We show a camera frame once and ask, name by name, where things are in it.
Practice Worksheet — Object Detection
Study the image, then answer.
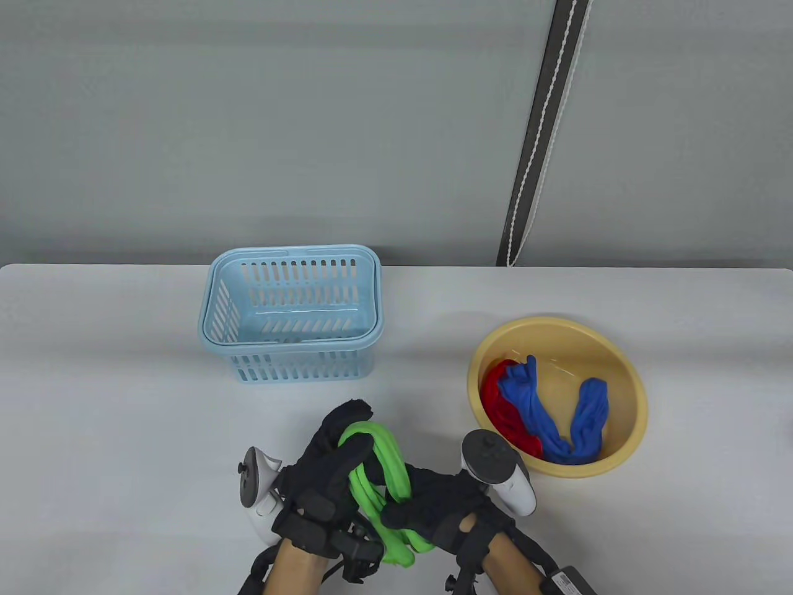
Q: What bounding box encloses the person's right hand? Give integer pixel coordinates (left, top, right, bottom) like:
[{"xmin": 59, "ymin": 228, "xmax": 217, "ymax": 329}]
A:
[{"xmin": 379, "ymin": 465, "xmax": 518, "ymax": 558}]

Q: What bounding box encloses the person's left hand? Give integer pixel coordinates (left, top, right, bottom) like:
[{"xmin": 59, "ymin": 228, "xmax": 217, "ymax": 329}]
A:
[{"xmin": 273, "ymin": 400, "xmax": 388, "ymax": 555}]

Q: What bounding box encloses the green rectangular towel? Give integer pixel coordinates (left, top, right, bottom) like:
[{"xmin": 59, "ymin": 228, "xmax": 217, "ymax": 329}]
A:
[{"xmin": 338, "ymin": 421, "xmax": 437, "ymax": 568}]

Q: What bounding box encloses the red rectangular towel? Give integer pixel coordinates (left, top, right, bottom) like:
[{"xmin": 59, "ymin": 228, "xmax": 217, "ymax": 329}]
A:
[{"xmin": 480, "ymin": 358, "xmax": 545, "ymax": 462}]

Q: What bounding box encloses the blue rectangular towel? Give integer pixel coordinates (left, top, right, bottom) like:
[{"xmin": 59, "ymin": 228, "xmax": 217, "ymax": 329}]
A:
[{"xmin": 499, "ymin": 355, "xmax": 610, "ymax": 465}]

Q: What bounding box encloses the person's left forearm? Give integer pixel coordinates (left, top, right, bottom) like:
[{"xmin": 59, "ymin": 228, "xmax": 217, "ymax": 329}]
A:
[{"xmin": 260, "ymin": 538, "xmax": 329, "ymax": 595}]

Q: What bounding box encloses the person's right forearm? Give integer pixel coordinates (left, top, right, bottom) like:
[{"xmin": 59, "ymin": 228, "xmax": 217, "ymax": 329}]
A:
[{"xmin": 480, "ymin": 527, "xmax": 546, "ymax": 595}]

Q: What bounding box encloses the white and black left controller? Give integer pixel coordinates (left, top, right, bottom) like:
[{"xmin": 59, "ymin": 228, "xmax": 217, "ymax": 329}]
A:
[{"xmin": 239, "ymin": 446, "xmax": 286, "ymax": 547}]

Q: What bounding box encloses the white and black controller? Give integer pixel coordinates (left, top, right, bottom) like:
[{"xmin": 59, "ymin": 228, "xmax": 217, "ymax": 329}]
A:
[
  {"xmin": 461, "ymin": 429, "xmax": 537, "ymax": 516},
  {"xmin": 239, "ymin": 446, "xmax": 286, "ymax": 547}
]

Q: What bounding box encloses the white and black right controller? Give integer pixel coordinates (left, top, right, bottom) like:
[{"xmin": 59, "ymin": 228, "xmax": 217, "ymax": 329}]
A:
[{"xmin": 461, "ymin": 429, "xmax": 537, "ymax": 516}]

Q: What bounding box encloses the light blue plastic basket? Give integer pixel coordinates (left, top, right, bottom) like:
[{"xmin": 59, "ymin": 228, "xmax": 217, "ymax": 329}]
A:
[{"xmin": 198, "ymin": 244, "xmax": 385, "ymax": 385}]

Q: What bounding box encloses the black right wrist box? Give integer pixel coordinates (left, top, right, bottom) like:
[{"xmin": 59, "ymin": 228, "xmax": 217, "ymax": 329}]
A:
[{"xmin": 539, "ymin": 564, "xmax": 602, "ymax": 595}]

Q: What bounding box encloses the yellow plastic basin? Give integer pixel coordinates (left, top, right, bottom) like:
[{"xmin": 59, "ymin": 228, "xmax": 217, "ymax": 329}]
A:
[{"xmin": 467, "ymin": 317, "xmax": 649, "ymax": 479}]

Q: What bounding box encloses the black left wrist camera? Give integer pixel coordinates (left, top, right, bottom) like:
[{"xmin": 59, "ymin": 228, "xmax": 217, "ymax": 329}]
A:
[{"xmin": 328, "ymin": 527, "xmax": 385, "ymax": 583}]

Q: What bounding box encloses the black left wrist strap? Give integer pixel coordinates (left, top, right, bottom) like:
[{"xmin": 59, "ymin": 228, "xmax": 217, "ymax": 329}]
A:
[{"xmin": 239, "ymin": 549, "xmax": 279, "ymax": 595}]

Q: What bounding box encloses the white beaded cord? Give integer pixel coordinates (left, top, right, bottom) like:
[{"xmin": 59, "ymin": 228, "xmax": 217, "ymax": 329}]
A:
[{"xmin": 507, "ymin": 0, "xmax": 580, "ymax": 267}]

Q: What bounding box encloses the dark vertical wall strip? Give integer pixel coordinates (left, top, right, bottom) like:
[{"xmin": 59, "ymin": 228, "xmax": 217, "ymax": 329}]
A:
[{"xmin": 496, "ymin": 0, "xmax": 594, "ymax": 267}]

